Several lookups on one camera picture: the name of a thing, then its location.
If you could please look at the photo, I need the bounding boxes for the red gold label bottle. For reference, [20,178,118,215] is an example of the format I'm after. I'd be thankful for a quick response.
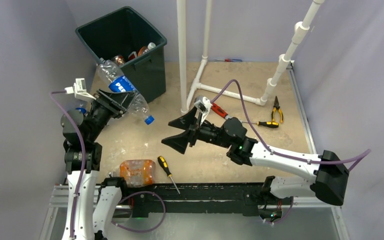
[127,51,138,61]

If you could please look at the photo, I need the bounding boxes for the red cap clear bottle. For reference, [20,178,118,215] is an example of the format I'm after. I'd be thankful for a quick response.
[111,55,126,66]

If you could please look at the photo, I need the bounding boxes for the yellow black pliers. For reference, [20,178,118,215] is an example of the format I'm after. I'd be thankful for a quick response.
[271,95,284,124]

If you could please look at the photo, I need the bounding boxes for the Pepsi bottle by wall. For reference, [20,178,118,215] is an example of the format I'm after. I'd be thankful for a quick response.
[76,107,87,115]

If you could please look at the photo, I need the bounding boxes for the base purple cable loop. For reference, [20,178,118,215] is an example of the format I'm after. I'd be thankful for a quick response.
[110,190,167,233]

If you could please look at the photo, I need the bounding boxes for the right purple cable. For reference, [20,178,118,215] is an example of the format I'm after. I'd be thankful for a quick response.
[211,79,372,172]

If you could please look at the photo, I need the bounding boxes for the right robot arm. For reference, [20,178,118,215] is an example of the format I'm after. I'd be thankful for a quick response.
[161,107,350,206]

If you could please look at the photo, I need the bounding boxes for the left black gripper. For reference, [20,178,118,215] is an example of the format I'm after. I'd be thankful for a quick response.
[86,88,137,142]

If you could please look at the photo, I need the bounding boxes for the yellow black screwdriver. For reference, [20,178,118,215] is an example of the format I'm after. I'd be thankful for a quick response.
[157,156,181,195]

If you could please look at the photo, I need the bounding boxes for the pepsi bottle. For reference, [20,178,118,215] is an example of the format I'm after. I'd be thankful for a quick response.
[96,60,155,125]
[76,107,87,115]

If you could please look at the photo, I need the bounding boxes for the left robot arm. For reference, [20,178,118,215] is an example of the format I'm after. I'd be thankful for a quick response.
[60,90,135,240]

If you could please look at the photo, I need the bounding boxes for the white PVC pipe frame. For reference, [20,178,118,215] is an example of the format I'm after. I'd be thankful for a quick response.
[175,0,328,113]

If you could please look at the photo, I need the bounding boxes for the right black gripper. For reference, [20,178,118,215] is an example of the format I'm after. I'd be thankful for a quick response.
[162,104,232,154]

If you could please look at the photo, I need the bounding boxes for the small red blue screwdriver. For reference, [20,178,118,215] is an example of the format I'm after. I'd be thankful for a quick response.
[215,58,243,63]

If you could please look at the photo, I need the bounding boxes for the dark green plastic bin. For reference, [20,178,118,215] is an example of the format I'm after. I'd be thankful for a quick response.
[75,6,167,103]

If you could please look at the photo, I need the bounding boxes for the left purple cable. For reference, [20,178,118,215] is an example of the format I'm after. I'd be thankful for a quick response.
[49,91,88,240]

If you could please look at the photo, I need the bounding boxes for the orange label bottle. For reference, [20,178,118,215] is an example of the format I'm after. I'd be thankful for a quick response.
[137,42,157,57]
[108,159,156,188]

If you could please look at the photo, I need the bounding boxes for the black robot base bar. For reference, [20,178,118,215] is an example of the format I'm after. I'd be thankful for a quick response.
[120,182,292,218]

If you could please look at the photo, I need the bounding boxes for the red handle adjustable wrench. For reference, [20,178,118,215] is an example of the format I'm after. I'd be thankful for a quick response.
[211,103,231,120]

